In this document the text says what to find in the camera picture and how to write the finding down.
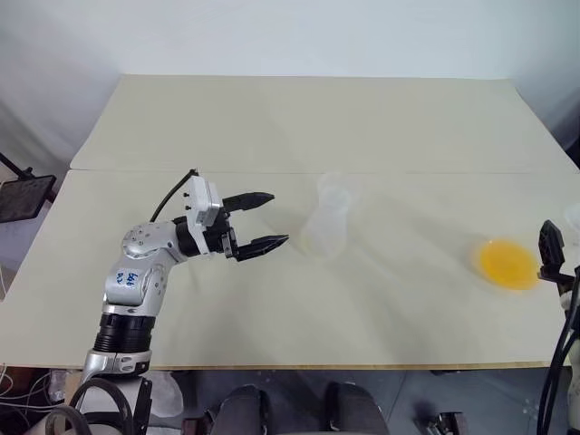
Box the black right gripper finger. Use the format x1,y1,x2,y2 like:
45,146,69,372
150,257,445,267
537,218,566,276

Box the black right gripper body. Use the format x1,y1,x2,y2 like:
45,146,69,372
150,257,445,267
536,266,580,295

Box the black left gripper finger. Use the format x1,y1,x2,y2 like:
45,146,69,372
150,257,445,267
222,191,276,214
235,233,291,264

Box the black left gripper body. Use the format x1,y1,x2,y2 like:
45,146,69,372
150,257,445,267
203,198,240,262

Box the clear bowl of orange liquid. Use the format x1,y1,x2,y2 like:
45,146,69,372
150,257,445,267
469,235,543,296

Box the dark rounded shape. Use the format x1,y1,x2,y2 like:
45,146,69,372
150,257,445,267
204,383,275,435
324,381,389,435

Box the clear plastic bag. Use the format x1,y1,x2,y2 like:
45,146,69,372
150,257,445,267
147,370,184,419

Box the black stand at left edge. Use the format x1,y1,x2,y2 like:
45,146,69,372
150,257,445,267
0,151,59,225

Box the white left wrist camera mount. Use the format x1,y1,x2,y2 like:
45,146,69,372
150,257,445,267
182,175,224,257

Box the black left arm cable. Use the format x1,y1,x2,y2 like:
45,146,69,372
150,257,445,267
149,168,201,224

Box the black strap loops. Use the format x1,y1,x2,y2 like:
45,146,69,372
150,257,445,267
43,374,154,435

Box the thin white wires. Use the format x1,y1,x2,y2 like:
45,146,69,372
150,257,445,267
0,262,69,430

